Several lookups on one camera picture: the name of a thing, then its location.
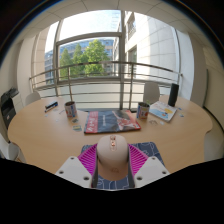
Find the small teal card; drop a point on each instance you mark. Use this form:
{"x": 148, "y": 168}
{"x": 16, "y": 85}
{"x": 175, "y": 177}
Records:
{"x": 77, "y": 128}

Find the dark blue patterned mouse pad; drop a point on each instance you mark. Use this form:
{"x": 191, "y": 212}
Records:
{"x": 153, "y": 149}

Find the red and grey magazine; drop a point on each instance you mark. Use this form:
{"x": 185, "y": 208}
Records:
{"x": 111, "y": 121}

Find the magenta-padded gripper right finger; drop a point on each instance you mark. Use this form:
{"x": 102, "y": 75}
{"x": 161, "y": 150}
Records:
{"x": 150, "y": 170}

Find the metal balcony railing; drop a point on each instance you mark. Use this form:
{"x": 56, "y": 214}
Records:
{"x": 100, "y": 62}

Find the light illustrated booklet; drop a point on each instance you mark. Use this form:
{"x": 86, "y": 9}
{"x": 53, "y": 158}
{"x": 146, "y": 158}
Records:
{"x": 163, "y": 110}

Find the small dark blue box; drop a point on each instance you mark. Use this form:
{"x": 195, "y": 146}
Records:
{"x": 51, "y": 106}

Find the beige computer mouse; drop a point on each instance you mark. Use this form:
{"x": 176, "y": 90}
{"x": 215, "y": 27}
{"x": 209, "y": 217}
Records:
{"x": 112, "y": 153}

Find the tall black speaker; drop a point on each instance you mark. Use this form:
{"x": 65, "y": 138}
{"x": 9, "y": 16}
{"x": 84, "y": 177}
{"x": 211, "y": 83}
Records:
{"x": 173, "y": 95}

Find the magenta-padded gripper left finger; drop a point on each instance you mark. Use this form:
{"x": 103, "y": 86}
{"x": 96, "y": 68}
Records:
{"x": 75, "y": 170}

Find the white printed mug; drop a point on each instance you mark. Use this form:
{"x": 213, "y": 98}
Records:
{"x": 143, "y": 111}
{"x": 71, "y": 109}

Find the black office printer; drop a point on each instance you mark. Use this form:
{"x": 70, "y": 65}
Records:
{"x": 7, "y": 110}

